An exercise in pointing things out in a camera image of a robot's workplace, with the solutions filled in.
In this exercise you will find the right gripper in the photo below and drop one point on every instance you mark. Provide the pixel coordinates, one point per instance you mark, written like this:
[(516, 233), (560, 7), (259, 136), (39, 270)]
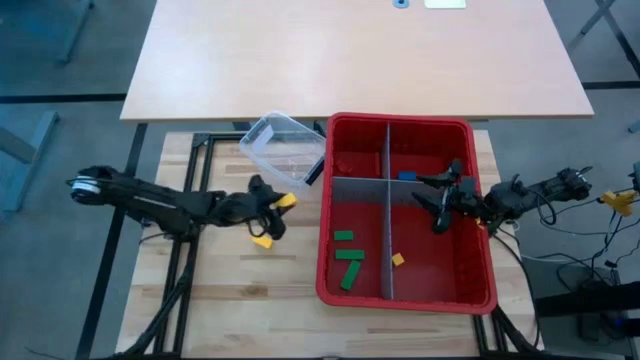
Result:
[(465, 197)]

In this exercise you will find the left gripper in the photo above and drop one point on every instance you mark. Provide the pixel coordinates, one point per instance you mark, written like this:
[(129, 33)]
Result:
[(250, 207)]

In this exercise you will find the blue block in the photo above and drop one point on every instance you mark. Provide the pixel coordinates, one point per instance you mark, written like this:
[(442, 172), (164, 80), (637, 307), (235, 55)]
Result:
[(407, 175)]

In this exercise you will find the clear plastic container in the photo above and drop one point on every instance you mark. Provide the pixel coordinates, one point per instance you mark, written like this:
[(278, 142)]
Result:
[(285, 150)]

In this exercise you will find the grey slotted divider panel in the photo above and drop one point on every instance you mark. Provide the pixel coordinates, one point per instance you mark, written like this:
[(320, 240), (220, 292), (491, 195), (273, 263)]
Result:
[(388, 235)]

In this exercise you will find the red plastic bin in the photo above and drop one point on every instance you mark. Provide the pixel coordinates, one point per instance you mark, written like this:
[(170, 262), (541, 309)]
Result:
[(435, 260)]

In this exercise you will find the long grey slotted divider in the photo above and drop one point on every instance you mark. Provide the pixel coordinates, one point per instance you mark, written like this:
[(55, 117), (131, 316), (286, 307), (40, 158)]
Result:
[(360, 190)]

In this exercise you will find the green block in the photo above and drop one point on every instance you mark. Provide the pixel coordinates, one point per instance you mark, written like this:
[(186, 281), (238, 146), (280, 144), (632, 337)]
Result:
[(344, 235), (351, 275), (350, 254)]

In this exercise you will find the long red block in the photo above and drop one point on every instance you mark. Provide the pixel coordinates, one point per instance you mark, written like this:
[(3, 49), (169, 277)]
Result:
[(344, 163)]

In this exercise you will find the small yellow block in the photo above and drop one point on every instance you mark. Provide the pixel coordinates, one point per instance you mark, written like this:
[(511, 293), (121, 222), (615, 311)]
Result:
[(398, 259)]

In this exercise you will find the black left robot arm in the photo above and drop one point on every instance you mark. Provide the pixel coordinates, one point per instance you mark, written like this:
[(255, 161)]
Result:
[(150, 202)]

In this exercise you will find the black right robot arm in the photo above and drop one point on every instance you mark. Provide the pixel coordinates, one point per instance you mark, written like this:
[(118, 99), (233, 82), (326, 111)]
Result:
[(545, 190)]

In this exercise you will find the light wooden desk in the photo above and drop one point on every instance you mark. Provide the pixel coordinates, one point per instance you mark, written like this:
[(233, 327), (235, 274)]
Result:
[(350, 60)]

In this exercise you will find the yellow connector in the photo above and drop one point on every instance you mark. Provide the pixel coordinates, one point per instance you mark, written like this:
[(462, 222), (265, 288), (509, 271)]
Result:
[(616, 201)]

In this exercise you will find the white paper sheet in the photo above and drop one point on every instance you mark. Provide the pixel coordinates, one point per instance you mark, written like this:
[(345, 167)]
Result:
[(445, 3)]

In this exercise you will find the grey desk grommet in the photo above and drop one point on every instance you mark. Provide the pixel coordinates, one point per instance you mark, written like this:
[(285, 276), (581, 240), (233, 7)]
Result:
[(401, 3)]

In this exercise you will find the grey metal furniture leg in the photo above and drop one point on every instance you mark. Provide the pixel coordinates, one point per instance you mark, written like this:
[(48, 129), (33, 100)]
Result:
[(597, 17), (77, 30), (30, 150)]

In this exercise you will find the black frame bracket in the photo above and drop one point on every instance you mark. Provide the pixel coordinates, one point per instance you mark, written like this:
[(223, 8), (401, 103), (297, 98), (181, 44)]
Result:
[(320, 127)]

